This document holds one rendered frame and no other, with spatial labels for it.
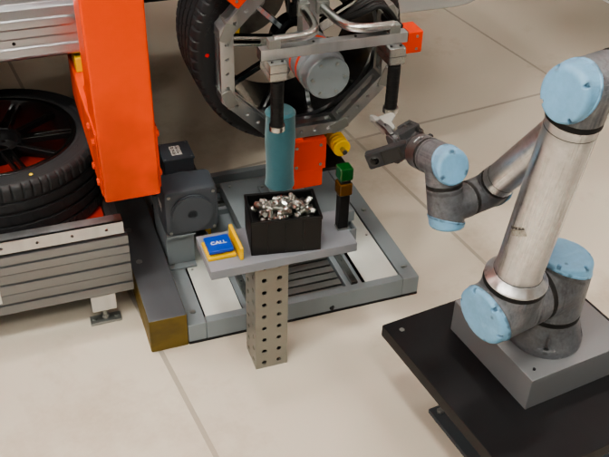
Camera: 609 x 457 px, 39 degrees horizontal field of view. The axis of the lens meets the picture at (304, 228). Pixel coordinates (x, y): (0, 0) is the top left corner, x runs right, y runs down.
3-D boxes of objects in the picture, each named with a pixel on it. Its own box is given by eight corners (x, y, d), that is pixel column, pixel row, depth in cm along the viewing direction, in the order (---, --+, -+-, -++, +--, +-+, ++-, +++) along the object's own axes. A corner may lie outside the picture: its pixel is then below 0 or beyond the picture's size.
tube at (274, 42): (307, 14, 245) (308, -23, 239) (333, 42, 231) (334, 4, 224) (247, 21, 240) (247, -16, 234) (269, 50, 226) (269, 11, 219)
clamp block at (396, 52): (391, 50, 246) (393, 33, 243) (405, 64, 239) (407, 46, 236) (375, 53, 244) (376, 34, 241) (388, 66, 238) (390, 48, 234)
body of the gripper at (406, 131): (416, 142, 235) (439, 152, 224) (390, 158, 233) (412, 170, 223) (407, 118, 231) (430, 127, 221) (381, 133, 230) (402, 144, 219)
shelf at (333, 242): (335, 218, 262) (335, 209, 261) (357, 250, 250) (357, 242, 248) (196, 244, 250) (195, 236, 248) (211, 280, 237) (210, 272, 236)
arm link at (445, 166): (439, 193, 207) (436, 153, 203) (413, 179, 218) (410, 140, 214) (473, 183, 210) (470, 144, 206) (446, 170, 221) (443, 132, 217)
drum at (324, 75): (324, 65, 264) (326, 22, 256) (351, 97, 248) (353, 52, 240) (280, 72, 260) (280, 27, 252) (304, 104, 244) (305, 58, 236)
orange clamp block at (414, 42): (384, 45, 268) (410, 42, 271) (394, 56, 262) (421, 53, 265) (386, 24, 264) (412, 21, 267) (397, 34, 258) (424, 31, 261)
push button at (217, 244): (227, 238, 246) (227, 232, 245) (234, 253, 241) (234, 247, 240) (203, 243, 244) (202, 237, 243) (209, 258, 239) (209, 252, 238)
